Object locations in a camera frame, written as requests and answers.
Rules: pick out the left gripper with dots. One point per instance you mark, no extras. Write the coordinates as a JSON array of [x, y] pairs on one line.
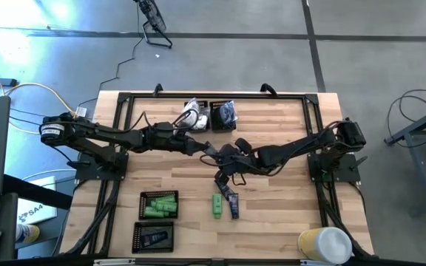
[[172, 142]]

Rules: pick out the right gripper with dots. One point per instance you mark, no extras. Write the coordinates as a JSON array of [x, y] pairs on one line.
[[239, 162]]

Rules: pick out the dark blue squeeze tube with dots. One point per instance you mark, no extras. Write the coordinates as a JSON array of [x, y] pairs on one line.
[[154, 238], [234, 206], [226, 192]]

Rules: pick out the small green plastic bottle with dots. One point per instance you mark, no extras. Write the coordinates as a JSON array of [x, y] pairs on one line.
[[166, 206], [166, 199]]

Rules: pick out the small green packet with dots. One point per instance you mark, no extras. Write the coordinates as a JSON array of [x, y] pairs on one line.
[[154, 213]]

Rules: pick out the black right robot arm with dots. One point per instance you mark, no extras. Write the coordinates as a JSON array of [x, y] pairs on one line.
[[294, 147]]

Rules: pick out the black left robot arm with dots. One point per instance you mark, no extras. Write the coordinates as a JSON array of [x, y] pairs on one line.
[[87, 133]]

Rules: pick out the black slotted plastic basket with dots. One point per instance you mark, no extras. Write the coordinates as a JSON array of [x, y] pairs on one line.
[[214, 104], [137, 240], [198, 130], [144, 197]]

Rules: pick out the black table clamp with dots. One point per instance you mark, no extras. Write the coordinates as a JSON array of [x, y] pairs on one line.
[[157, 89], [268, 88]]

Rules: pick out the yellow white cylindrical container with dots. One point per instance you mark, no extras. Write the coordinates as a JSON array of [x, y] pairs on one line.
[[325, 245]]

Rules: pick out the white power adapter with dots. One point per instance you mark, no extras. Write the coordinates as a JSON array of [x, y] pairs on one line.
[[81, 111]]

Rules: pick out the black floor fan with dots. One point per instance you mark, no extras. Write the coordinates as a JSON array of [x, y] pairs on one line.
[[154, 16]]

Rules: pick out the black desk leg beam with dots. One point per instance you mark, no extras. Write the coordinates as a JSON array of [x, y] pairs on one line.
[[39, 192]]

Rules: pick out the white printed cardboard box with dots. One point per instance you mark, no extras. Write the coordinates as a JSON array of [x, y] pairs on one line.
[[37, 207]]

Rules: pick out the grey metal side table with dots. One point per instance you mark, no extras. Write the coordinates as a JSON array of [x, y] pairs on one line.
[[412, 127]]

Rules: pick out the yellow white can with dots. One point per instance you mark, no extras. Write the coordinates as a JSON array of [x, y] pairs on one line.
[[28, 233]]

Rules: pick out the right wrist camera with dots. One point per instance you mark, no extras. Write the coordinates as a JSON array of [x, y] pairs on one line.
[[243, 145]]

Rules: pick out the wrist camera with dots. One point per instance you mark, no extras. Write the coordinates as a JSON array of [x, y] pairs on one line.
[[165, 127], [243, 145]]

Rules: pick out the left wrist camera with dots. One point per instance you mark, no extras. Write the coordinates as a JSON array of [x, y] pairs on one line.
[[165, 127]]

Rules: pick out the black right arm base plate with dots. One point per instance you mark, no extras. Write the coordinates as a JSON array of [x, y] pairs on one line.
[[346, 173]]

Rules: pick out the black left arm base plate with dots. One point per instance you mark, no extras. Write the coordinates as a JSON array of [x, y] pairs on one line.
[[83, 173]]

